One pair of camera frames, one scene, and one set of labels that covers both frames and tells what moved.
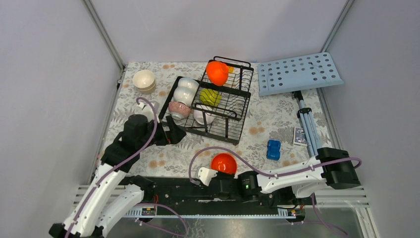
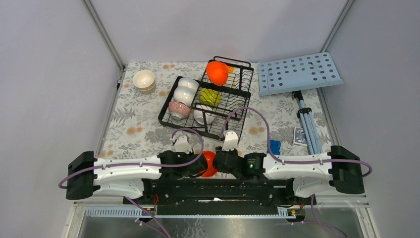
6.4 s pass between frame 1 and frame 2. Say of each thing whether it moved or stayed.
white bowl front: stayed
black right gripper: moved
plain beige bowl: stayed
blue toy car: stayed
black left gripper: moved
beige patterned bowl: stayed
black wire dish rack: stayed
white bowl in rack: stayed
